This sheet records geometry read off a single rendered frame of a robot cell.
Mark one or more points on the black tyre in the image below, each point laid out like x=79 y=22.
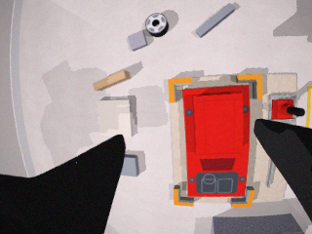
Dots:
x=162 y=24

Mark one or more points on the tan wooden block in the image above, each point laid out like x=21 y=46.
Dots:
x=112 y=80

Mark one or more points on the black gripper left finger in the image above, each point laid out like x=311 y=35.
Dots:
x=73 y=198

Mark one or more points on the grey rectangular bar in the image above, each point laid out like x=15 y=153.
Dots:
x=215 y=20

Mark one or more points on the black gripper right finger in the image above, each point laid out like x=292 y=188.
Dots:
x=290 y=148

